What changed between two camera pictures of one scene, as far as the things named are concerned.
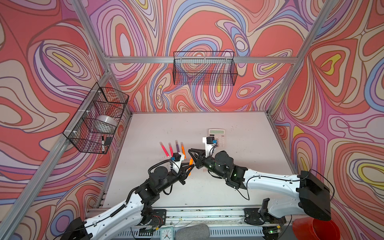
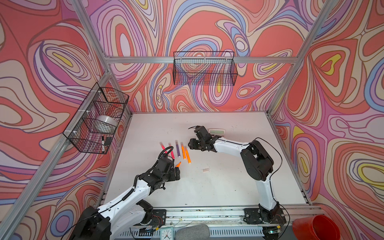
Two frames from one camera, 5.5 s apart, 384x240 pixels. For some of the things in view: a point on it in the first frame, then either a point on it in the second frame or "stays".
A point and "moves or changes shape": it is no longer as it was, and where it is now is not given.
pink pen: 164,149 stays
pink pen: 171,149 stays
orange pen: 183,150 stays
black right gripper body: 209,163 -> 197,144
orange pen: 191,162 moves or changes shape
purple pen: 177,146 stays
